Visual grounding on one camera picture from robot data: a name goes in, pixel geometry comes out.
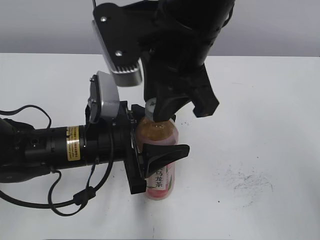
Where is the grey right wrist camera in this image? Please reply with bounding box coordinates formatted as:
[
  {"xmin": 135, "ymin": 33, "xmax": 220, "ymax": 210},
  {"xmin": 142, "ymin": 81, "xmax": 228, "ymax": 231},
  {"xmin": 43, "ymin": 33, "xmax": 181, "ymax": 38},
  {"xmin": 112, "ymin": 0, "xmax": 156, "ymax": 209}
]
[{"xmin": 91, "ymin": 2, "xmax": 161, "ymax": 88}]

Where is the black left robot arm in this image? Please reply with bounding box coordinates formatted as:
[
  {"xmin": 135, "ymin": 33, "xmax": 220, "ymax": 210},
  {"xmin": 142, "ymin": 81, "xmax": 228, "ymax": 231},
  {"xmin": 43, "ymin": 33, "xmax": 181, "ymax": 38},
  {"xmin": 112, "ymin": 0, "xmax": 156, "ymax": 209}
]
[{"xmin": 0, "ymin": 101, "xmax": 190, "ymax": 194}]

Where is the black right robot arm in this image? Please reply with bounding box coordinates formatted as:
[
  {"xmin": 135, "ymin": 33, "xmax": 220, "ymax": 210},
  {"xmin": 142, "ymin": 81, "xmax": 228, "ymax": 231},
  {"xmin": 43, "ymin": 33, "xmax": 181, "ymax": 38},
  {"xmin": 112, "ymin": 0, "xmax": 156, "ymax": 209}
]
[{"xmin": 142, "ymin": 0, "xmax": 235, "ymax": 122}]

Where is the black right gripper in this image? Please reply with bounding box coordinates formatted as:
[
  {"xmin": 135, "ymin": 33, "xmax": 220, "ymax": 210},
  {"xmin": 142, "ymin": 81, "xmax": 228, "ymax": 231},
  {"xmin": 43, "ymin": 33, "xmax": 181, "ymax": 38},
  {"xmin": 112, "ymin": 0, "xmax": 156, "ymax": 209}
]
[{"xmin": 141, "ymin": 49, "xmax": 220, "ymax": 123}]

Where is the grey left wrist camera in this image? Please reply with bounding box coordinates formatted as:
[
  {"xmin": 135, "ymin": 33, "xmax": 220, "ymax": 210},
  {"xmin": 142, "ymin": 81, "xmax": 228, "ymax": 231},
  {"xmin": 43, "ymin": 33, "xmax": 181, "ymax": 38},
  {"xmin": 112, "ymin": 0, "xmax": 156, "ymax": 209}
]
[{"xmin": 88, "ymin": 71, "xmax": 120, "ymax": 124}]

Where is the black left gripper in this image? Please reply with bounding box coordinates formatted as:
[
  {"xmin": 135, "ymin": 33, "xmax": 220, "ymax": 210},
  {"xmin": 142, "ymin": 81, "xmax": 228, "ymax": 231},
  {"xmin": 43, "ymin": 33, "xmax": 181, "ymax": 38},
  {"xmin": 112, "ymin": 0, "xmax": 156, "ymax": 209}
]
[{"xmin": 110, "ymin": 101, "xmax": 190, "ymax": 194}]

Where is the peach oolong tea bottle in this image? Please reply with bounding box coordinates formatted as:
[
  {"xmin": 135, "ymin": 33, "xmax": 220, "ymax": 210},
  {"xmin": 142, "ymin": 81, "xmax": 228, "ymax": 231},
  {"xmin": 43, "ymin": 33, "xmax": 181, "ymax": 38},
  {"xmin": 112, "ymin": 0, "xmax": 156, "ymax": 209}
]
[{"xmin": 135, "ymin": 117, "xmax": 180, "ymax": 202}]

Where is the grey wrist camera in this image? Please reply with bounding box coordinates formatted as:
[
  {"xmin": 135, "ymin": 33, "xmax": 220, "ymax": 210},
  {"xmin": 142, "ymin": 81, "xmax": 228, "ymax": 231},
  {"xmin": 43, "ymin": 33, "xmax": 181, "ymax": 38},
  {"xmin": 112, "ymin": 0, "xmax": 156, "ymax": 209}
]
[
  {"xmin": 91, "ymin": 2, "xmax": 161, "ymax": 88},
  {"xmin": 88, "ymin": 71, "xmax": 120, "ymax": 124}
]

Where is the grey bottle cap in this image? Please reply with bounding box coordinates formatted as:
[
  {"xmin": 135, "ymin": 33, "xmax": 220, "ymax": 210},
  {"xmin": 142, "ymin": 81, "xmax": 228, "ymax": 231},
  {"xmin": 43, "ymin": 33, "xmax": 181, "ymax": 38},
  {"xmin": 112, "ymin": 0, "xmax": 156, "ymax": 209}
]
[{"xmin": 144, "ymin": 97, "xmax": 157, "ymax": 121}]

